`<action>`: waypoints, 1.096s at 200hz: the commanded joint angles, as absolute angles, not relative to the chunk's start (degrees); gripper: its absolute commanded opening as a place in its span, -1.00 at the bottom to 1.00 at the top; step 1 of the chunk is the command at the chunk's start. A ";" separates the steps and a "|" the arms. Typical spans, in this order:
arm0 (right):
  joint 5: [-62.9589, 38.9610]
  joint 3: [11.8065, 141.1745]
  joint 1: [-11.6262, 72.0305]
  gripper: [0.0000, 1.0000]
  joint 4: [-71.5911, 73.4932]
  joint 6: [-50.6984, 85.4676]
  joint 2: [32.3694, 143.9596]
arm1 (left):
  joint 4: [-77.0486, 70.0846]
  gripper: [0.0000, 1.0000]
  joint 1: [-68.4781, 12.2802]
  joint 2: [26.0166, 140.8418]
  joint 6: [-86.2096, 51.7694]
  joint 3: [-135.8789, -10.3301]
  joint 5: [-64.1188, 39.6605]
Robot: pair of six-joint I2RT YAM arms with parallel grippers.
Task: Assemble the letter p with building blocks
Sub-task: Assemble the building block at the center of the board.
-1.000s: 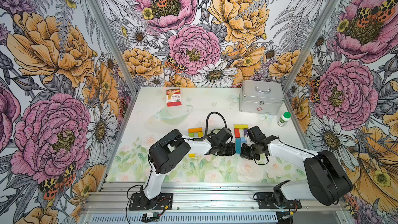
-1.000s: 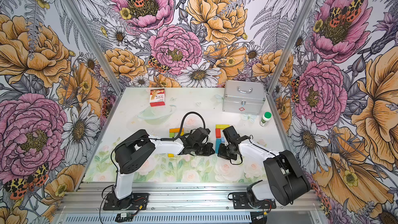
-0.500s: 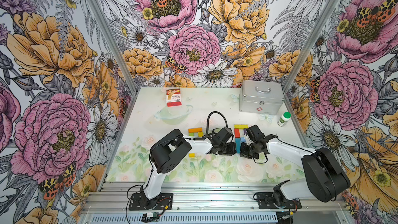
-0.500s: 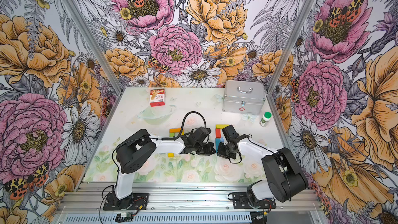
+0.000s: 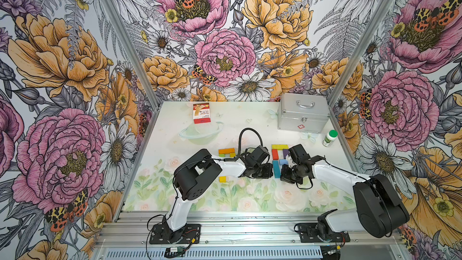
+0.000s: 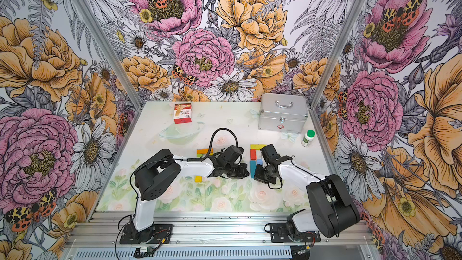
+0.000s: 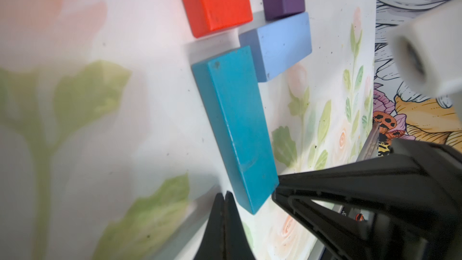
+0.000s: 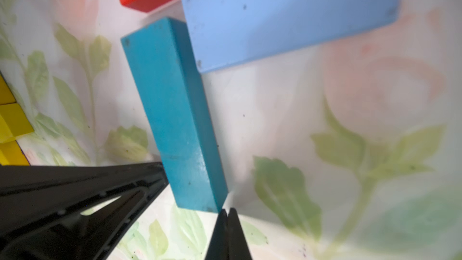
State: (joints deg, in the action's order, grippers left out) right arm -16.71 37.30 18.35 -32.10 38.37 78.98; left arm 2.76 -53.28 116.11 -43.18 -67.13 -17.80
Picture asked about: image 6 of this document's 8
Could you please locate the teal block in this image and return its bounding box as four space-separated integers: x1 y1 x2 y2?
249 160 257 179

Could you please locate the red block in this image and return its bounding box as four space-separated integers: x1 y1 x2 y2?
250 149 257 161

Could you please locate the yellow-green block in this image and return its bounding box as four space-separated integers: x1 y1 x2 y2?
250 144 265 150

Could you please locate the orange long block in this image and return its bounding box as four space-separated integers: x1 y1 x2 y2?
196 148 214 155

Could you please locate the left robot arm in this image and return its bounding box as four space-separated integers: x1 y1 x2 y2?
120 146 250 244

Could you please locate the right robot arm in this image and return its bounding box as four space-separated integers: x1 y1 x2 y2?
254 161 360 244

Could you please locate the white bottle green cap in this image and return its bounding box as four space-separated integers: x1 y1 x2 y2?
302 130 316 146

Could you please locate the silver metal case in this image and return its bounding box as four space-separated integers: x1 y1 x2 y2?
258 93 309 134

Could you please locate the clear glass bowl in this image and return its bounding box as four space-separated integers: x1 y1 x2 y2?
159 122 205 145

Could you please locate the red white cardboard box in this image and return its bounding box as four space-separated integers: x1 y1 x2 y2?
173 103 192 124

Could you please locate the small circuit board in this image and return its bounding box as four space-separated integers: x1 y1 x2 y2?
133 247 156 259

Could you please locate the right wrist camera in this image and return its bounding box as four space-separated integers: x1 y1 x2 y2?
260 144 280 164

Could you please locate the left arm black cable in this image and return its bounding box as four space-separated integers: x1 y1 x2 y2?
180 127 241 161

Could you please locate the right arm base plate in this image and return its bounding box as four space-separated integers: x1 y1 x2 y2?
264 223 321 244

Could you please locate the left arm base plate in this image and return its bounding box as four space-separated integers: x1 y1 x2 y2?
119 222 173 245

